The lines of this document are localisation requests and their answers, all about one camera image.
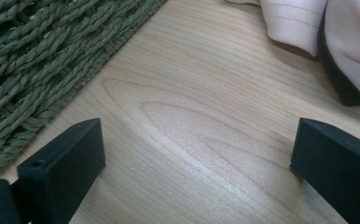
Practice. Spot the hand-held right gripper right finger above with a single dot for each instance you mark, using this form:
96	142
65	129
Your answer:
336	168

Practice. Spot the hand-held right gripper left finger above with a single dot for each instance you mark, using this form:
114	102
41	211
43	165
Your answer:
66	161

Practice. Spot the pale pink garment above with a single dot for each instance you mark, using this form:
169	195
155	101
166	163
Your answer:
293	25

